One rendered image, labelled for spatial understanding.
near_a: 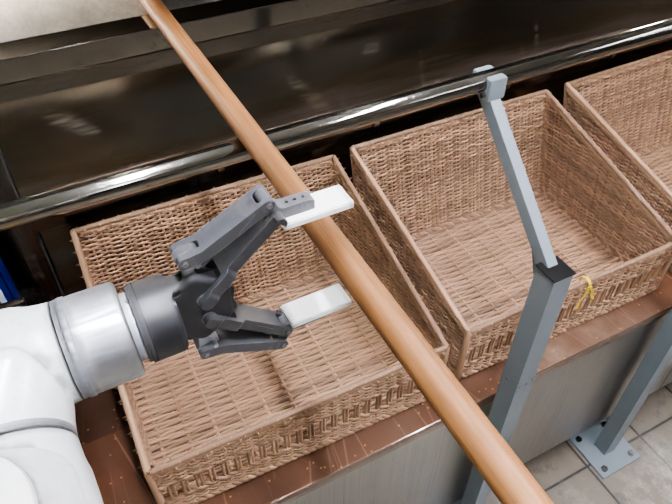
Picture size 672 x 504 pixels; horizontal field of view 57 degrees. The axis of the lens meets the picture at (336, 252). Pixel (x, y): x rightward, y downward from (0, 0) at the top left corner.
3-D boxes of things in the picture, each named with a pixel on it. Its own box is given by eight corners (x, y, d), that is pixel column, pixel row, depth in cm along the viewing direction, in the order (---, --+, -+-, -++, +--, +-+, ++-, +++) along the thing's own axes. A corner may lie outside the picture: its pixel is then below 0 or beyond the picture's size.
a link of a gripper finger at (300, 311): (292, 324, 64) (292, 329, 64) (352, 300, 66) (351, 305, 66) (280, 304, 65) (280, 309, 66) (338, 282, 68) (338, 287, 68)
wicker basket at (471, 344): (343, 237, 154) (344, 143, 134) (523, 175, 172) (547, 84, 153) (455, 386, 122) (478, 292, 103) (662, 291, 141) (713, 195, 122)
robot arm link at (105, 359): (73, 344, 59) (135, 322, 61) (94, 419, 54) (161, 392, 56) (42, 279, 53) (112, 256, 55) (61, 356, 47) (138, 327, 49)
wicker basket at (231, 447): (102, 321, 134) (63, 226, 115) (336, 243, 152) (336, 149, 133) (161, 525, 103) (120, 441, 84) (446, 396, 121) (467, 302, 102)
